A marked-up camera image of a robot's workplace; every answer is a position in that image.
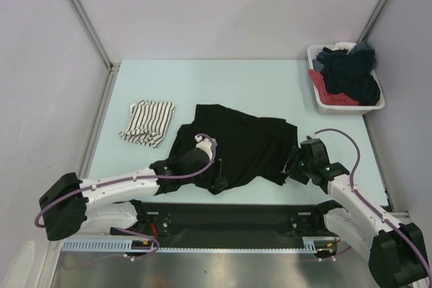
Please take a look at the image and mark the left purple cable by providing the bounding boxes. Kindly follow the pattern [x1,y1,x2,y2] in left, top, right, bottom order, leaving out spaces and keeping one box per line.
[33,132,219,267]

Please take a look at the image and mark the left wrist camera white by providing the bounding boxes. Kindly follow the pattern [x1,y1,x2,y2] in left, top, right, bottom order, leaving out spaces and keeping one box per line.
[194,134,217,160]

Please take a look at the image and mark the left aluminium corner post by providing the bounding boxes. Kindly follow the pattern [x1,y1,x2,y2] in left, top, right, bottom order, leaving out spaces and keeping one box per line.
[49,0,117,71]

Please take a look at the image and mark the dark clothes pile in basket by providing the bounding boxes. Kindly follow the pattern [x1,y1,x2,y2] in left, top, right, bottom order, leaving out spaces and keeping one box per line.
[306,41,384,111]

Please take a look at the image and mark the aluminium corner post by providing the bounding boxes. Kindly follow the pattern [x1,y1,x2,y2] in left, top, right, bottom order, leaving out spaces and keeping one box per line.
[357,0,411,45]
[49,0,117,71]

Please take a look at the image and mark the white slotted cable duct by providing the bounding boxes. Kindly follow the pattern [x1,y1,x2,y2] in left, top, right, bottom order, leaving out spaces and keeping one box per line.
[61,237,335,254]

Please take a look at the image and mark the white plastic laundry basket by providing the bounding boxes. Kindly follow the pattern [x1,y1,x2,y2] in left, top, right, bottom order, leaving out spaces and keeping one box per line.
[306,44,385,115]

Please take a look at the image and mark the aluminium front rail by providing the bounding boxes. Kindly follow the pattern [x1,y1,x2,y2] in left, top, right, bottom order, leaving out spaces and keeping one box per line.
[49,210,418,239]

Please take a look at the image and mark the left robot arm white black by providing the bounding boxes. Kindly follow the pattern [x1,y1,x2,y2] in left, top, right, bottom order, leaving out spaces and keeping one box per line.
[34,145,227,241]

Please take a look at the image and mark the right aluminium corner post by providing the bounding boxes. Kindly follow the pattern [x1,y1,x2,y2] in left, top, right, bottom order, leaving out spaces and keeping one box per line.
[357,0,411,45]

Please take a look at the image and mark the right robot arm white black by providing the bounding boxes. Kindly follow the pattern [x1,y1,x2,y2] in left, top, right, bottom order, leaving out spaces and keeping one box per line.
[285,138,431,287]

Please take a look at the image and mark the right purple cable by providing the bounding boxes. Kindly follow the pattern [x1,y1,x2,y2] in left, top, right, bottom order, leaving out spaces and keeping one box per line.
[312,128,431,268]

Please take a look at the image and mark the purple cable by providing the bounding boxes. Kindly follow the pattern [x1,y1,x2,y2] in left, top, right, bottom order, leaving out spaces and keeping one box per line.
[33,132,219,267]
[312,128,431,268]

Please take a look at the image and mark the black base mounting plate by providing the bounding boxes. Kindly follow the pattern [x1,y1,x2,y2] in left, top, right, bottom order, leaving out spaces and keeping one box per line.
[124,201,341,248]

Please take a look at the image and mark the black white striped tank top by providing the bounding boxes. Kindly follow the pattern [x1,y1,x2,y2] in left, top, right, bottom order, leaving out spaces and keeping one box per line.
[119,100,176,148]

